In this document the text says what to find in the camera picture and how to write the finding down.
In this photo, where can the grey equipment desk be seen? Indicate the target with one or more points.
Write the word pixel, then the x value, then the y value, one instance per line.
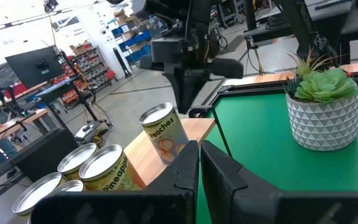
pixel 259 32

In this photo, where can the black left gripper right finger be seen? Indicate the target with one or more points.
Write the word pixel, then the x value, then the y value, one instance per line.
pixel 244 205

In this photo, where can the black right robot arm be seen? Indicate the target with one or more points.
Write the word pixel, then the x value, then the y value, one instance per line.
pixel 197 12

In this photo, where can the blue bin shelving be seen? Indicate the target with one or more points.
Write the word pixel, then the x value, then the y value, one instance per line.
pixel 135 39

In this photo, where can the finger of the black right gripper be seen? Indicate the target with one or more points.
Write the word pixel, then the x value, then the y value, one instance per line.
pixel 179 84
pixel 196 84

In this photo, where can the wooden workbench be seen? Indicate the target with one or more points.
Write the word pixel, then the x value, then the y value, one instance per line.
pixel 26 119

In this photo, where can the large black box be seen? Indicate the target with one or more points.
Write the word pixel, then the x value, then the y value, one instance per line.
pixel 42 155

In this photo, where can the black monitor on stand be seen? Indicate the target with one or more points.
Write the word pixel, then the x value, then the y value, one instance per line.
pixel 33 67

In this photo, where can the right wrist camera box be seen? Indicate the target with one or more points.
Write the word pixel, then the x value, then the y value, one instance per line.
pixel 166 51

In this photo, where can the parts bin rack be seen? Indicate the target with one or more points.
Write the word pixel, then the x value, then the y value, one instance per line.
pixel 89 65

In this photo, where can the black desk post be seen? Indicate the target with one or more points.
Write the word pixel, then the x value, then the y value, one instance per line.
pixel 250 12

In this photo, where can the green table mat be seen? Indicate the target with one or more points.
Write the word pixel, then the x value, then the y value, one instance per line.
pixel 275 155

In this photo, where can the green labelled tin can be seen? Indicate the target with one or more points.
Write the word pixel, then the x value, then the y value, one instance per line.
pixel 70 186

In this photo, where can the succulent in white patterned pot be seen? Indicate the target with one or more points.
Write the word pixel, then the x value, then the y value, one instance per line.
pixel 322 124

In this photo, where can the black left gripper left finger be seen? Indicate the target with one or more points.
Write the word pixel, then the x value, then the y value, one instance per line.
pixel 166 205

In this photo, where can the peaches tin can pale label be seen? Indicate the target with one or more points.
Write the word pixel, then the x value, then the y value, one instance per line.
pixel 163 137

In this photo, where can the cherries tin can blue label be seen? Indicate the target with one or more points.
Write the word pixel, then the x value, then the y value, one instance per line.
pixel 36 193

